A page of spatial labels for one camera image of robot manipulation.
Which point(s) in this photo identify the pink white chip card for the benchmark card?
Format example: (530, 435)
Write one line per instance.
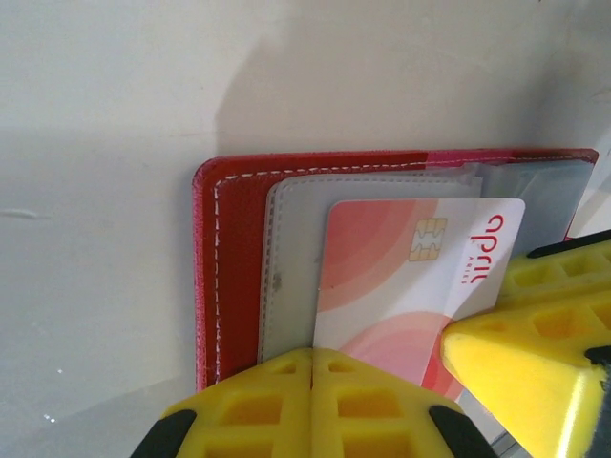
(382, 267)

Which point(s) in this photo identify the red leather card holder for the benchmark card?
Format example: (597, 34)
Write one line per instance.
(238, 238)

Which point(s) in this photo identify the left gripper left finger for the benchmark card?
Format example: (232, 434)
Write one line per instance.
(258, 410)

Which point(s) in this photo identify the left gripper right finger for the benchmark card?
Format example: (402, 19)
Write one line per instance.
(372, 410)

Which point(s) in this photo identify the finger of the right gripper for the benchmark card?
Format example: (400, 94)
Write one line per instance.
(525, 381)
(554, 276)

